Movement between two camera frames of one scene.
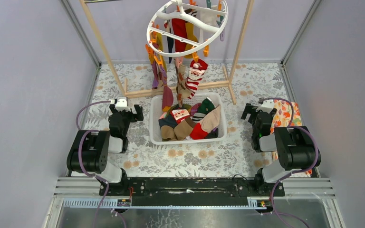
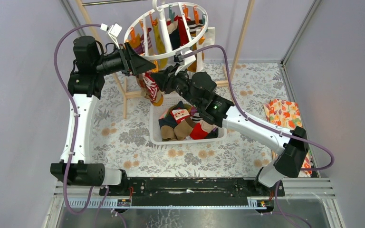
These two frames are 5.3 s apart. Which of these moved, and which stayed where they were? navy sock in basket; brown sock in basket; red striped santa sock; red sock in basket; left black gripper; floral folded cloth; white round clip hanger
Moved: left black gripper; red striped santa sock; white round clip hanger
Stayed: brown sock in basket; floral folded cloth; navy sock in basket; red sock in basket
